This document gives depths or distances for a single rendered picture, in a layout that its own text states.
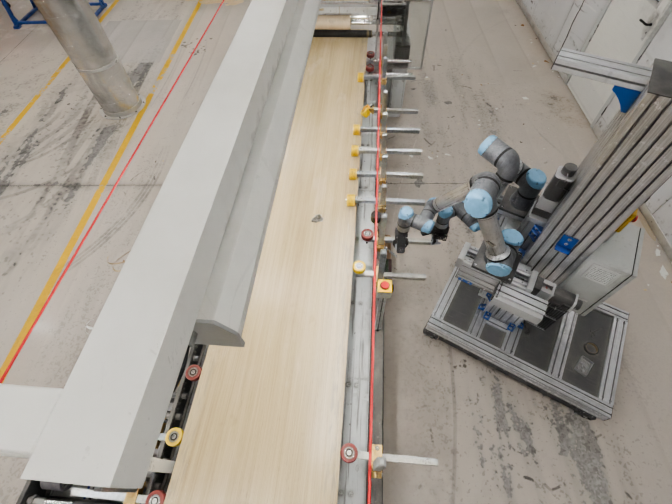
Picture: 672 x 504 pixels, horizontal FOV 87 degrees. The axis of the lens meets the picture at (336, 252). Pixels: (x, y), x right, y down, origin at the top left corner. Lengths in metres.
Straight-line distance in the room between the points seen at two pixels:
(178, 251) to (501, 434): 2.75
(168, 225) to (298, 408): 1.56
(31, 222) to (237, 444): 3.52
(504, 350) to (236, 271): 2.57
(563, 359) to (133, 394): 2.89
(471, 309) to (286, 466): 1.78
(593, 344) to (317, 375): 2.07
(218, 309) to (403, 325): 2.63
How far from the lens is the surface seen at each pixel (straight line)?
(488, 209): 1.67
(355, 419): 2.17
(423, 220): 1.95
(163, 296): 0.38
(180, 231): 0.42
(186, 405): 2.27
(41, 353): 3.81
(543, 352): 3.03
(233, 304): 0.47
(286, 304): 2.10
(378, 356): 2.17
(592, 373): 3.14
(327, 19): 4.29
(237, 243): 0.50
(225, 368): 2.04
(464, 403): 2.94
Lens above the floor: 2.76
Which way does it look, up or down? 56 degrees down
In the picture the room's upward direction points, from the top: 3 degrees counter-clockwise
